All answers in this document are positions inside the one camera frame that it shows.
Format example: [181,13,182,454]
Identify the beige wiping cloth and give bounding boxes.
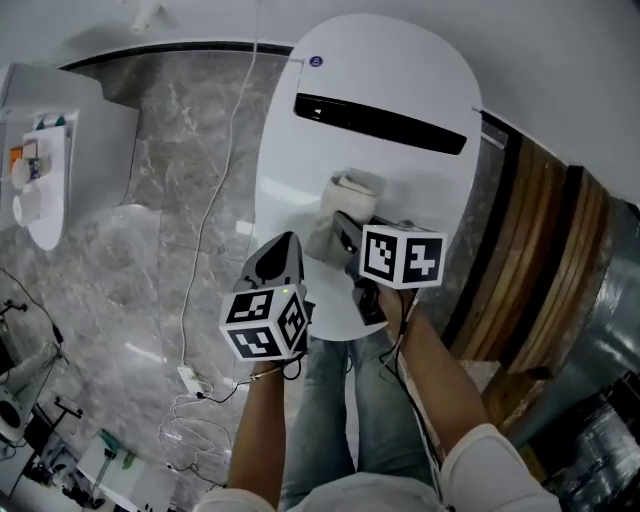
[304,168,386,269]

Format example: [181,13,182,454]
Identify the white toilet with tank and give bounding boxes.
[0,62,141,252]

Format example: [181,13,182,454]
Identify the white paper cup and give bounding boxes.
[12,188,65,229]

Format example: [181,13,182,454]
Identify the person's white shirt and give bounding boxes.
[197,422,564,512]

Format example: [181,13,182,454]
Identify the white board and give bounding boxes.
[74,429,171,512]

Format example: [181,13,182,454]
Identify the wooden pallet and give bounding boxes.
[442,112,619,436]

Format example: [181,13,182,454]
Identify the gold bracelet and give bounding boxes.
[249,362,284,382]

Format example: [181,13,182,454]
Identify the white power cable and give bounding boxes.
[157,0,261,474]

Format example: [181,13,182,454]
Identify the person's right forearm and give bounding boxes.
[379,288,489,461]

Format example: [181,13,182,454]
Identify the white smart toilet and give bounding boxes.
[287,13,484,112]

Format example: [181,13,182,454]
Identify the white round fan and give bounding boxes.
[0,384,31,444]

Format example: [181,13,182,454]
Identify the black floor cable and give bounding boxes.
[0,267,66,351]

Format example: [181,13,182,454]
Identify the white power strip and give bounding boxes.
[176,364,206,399]

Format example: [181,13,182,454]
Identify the person's jeans legs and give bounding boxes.
[279,319,441,509]

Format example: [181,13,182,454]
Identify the black tripod stand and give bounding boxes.
[29,394,84,441]

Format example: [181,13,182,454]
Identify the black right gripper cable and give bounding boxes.
[377,299,446,496]

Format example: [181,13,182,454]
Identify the person's left forearm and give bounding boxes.
[225,359,296,501]

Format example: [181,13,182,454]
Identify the silver flexible duct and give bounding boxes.
[544,399,640,512]

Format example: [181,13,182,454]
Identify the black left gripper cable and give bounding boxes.
[197,359,306,401]

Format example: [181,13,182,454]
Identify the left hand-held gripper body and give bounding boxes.
[218,230,317,362]

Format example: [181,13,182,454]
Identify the small white bottle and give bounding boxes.
[12,155,51,190]

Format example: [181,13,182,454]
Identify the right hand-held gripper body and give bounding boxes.
[344,222,448,327]

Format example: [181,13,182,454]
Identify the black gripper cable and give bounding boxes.
[377,299,446,496]
[197,359,306,401]

